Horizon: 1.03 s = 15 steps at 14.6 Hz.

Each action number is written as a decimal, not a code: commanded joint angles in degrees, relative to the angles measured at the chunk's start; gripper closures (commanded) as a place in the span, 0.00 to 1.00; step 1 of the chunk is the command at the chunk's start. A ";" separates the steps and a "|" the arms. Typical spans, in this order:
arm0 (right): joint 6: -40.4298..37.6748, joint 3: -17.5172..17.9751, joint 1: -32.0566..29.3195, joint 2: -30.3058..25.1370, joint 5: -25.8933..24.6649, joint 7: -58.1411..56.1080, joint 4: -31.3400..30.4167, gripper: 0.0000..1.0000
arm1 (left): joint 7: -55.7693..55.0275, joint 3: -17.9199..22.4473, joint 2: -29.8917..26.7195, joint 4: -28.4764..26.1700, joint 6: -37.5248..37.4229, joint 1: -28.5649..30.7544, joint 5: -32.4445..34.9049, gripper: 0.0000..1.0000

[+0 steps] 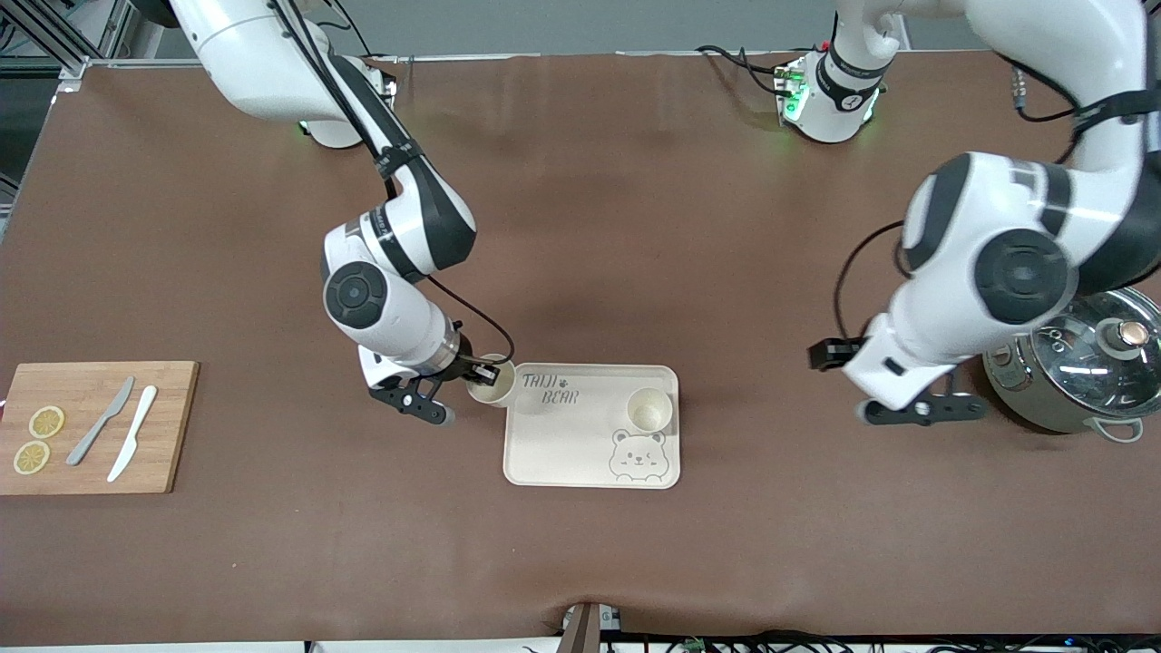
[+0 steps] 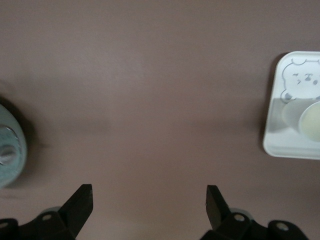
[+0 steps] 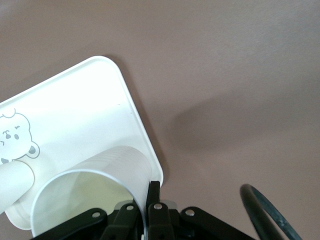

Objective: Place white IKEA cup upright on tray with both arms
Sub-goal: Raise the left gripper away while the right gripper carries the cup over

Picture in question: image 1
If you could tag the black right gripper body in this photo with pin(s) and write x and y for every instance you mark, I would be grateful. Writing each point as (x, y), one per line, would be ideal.
(464, 360)

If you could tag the white IKEA cup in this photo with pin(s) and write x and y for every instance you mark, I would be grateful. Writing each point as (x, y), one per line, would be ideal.
(494, 394)
(650, 413)

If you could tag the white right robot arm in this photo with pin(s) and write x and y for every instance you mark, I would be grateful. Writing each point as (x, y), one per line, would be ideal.
(272, 63)

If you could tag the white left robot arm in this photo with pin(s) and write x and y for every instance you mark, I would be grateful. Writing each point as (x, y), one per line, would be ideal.
(989, 209)

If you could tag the cream bear print tray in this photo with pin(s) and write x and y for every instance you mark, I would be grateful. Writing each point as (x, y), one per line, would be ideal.
(580, 444)

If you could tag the brown table mat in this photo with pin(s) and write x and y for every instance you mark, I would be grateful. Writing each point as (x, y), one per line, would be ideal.
(544, 227)

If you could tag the glass pot lid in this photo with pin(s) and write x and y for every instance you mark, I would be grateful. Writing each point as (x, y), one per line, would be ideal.
(1116, 381)

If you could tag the metal table edge clamp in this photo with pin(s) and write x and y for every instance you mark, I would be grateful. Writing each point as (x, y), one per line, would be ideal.
(585, 630)

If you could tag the white plastic knife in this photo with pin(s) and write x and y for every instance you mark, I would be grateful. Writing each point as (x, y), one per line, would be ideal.
(136, 426)

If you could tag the grey plastic knife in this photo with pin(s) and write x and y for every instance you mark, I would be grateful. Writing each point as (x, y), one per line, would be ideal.
(100, 422)

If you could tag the wooden cutting board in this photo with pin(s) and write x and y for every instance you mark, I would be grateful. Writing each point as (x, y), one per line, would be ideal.
(54, 385)

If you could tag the yellow lemon slice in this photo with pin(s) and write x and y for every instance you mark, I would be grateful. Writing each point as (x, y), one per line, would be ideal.
(46, 422)
(32, 457)

